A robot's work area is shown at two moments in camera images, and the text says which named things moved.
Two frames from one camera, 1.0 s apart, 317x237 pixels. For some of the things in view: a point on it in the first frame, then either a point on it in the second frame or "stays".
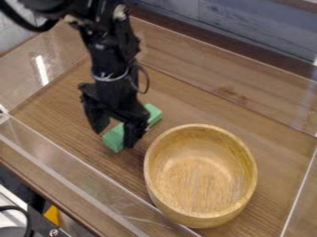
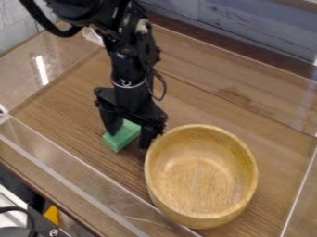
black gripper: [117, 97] → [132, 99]
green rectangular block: [114, 139] stays
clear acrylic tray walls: [202, 83] stays
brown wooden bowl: [201, 175] stays
